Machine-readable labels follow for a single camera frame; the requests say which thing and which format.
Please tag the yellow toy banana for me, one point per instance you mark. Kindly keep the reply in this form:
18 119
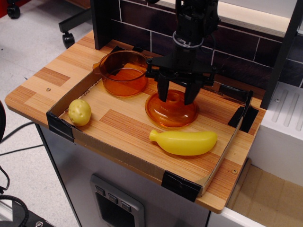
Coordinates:
184 143

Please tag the black vertical post right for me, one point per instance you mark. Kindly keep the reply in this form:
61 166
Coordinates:
284 51

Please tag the black vertical post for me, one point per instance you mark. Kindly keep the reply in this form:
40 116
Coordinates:
284 51
103 11

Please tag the orange transparent toy pot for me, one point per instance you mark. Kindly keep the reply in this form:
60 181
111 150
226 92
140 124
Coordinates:
123 72

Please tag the orange transparent pot lid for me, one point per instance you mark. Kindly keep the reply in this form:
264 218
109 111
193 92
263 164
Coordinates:
173 112

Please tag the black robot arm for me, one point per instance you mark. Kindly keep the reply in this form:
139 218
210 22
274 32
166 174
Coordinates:
196 19

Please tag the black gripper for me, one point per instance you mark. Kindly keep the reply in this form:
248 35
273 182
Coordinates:
181 66

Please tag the black vertical post left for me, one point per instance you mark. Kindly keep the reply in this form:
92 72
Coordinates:
103 11

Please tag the grey toy oven panel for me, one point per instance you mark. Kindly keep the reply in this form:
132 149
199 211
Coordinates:
116 208

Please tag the cardboard fence with black tape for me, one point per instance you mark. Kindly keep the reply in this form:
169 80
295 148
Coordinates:
119 129

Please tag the white toy sink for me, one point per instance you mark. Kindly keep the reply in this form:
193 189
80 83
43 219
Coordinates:
278 145

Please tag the yellow toy potato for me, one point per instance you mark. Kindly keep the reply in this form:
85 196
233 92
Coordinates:
79 112

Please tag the black caster wheel top left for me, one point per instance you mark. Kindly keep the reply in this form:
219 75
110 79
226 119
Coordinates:
13 10

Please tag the black office chair base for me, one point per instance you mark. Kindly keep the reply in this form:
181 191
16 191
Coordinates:
70 23

